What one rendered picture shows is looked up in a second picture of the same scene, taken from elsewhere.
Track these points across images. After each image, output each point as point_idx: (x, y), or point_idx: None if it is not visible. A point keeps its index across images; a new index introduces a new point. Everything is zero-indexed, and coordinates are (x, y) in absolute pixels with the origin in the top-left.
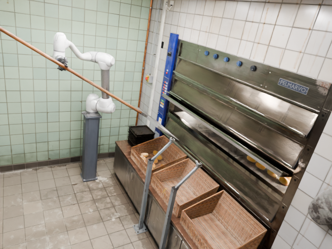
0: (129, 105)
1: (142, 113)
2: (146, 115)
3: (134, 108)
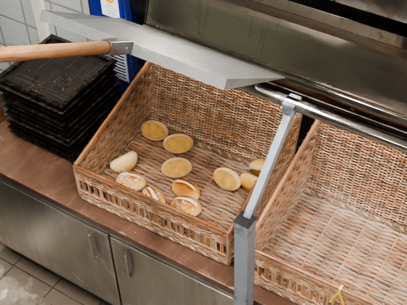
0: (62, 52)
1: (113, 50)
2: (129, 46)
3: (83, 50)
